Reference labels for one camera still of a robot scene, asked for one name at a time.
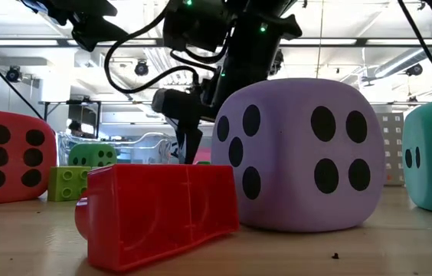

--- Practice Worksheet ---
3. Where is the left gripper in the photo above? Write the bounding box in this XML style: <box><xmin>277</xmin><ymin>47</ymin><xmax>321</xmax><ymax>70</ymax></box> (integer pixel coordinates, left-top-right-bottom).
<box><xmin>20</xmin><ymin>0</ymin><xmax>130</xmax><ymax>53</ymax></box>

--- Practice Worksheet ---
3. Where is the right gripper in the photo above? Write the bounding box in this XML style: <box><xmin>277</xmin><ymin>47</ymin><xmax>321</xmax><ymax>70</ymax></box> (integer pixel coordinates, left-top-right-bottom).
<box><xmin>179</xmin><ymin>64</ymin><xmax>240</xmax><ymax>166</ymax></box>

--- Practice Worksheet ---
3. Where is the red stepped toy block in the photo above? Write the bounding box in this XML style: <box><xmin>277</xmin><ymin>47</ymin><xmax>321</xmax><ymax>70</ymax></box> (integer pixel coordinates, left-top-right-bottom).
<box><xmin>74</xmin><ymin>164</ymin><xmax>241</xmax><ymax>273</ymax></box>

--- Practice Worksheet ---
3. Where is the green foam die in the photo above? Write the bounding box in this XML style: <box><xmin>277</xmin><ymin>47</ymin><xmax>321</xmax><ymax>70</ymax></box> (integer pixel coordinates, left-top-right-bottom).
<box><xmin>67</xmin><ymin>143</ymin><xmax>119</xmax><ymax>169</ymax></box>

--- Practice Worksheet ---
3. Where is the red foam die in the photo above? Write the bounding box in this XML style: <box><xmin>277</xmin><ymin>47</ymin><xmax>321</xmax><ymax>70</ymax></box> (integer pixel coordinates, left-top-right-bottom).
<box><xmin>0</xmin><ymin>107</ymin><xmax>58</xmax><ymax>206</ymax></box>

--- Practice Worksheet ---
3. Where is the clear plastic bin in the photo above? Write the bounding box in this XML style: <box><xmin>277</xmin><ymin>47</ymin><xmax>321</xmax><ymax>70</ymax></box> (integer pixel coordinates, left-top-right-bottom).
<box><xmin>57</xmin><ymin>131</ymin><xmax>177</xmax><ymax>166</ymax></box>

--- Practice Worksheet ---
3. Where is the purple foam die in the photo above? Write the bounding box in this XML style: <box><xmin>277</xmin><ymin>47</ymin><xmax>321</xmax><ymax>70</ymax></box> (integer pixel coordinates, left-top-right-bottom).
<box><xmin>211</xmin><ymin>77</ymin><xmax>386</xmax><ymax>234</ymax></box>

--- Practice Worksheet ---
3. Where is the person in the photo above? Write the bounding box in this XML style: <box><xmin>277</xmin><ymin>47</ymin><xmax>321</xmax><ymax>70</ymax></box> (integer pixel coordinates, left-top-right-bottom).
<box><xmin>67</xmin><ymin>120</ymin><xmax>86</xmax><ymax>138</ymax></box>

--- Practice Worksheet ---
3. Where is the lime green toy block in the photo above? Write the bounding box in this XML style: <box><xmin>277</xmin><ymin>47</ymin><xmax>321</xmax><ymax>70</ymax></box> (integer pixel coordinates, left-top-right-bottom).
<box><xmin>47</xmin><ymin>166</ymin><xmax>92</xmax><ymax>203</ymax></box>

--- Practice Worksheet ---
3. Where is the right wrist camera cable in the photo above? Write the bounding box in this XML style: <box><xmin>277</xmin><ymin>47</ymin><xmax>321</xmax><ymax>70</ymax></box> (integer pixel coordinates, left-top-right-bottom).
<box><xmin>103</xmin><ymin>3</ymin><xmax>201</xmax><ymax>95</ymax></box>

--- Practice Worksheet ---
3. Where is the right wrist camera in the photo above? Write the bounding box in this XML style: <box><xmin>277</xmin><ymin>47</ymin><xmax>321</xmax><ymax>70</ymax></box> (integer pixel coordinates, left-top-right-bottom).
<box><xmin>150</xmin><ymin>87</ymin><xmax>188</xmax><ymax>120</ymax></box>

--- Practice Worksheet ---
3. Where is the black background table frame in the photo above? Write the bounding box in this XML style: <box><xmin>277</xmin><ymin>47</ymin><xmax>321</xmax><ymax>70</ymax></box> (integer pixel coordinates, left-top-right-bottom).
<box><xmin>38</xmin><ymin>99</ymin><xmax>155</xmax><ymax>150</ymax></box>

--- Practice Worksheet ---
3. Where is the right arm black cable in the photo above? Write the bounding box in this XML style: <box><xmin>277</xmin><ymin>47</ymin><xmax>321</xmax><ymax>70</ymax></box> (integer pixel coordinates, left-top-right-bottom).
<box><xmin>398</xmin><ymin>0</ymin><xmax>432</xmax><ymax>99</ymax></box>

